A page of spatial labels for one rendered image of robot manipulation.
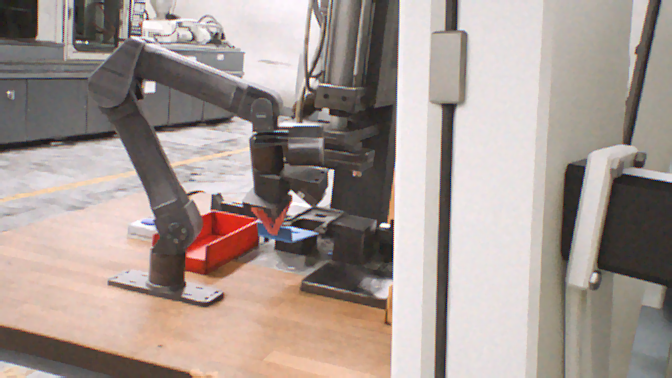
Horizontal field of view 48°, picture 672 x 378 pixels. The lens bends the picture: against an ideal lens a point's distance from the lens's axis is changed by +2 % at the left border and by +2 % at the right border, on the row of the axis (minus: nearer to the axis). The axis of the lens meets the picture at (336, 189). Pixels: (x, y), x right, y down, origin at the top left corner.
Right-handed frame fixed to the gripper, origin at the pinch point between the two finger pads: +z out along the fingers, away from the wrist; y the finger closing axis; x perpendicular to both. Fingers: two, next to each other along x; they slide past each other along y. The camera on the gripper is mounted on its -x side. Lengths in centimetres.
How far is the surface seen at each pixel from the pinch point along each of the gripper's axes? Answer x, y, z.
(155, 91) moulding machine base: 428, 535, 308
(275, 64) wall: 440, 861, 423
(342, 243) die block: -6.2, 18.5, 15.7
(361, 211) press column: -1.8, 42.6, 25.2
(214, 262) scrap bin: 12.5, -2.2, 9.8
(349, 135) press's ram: -4.3, 28.6, -5.0
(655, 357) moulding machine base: -66, -9, -1
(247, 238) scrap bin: 13.0, 11.9, 14.6
